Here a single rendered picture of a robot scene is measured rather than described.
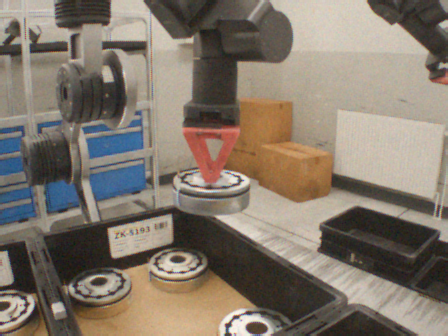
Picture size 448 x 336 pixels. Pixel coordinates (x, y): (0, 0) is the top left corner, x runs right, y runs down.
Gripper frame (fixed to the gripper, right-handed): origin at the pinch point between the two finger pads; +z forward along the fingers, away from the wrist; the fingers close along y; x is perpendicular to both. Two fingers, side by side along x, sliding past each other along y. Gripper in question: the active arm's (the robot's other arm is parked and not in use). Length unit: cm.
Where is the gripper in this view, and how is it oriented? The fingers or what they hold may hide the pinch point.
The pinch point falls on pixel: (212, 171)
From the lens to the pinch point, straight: 50.0
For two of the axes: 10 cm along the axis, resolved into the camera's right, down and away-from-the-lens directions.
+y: 0.4, -2.7, 9.6
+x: -10.0, -0.5, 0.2
